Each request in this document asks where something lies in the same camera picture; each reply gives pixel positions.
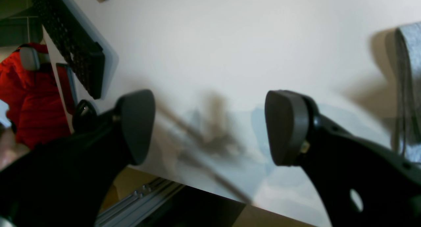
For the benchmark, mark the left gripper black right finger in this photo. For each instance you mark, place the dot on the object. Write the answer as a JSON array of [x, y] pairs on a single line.
[[360, 183]]

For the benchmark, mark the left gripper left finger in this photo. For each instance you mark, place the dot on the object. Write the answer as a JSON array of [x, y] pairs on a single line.
[[64, 183]]

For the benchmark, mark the grey T-shirt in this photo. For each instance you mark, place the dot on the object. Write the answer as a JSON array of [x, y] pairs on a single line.
[[407, 40]]

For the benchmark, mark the red cloth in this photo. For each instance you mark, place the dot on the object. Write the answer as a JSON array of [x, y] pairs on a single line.
[[35, 106]]

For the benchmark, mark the black perforated keyboard panel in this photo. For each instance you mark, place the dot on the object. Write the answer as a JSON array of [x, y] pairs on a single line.
[[83, 55]]

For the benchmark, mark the aluminium frame rail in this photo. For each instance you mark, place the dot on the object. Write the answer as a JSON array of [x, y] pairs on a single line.
[[141, 203]]

